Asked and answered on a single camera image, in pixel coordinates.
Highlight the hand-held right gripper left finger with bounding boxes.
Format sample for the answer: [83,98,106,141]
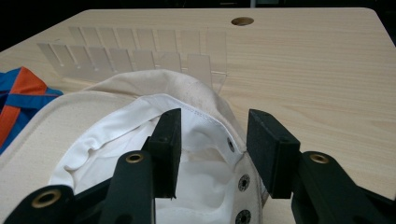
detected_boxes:
[147,107,183,200]

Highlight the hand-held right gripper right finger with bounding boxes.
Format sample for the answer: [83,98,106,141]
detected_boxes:
[247,108,302,200]

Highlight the clear acrylic rack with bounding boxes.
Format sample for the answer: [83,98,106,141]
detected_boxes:
[36,25,229,94]

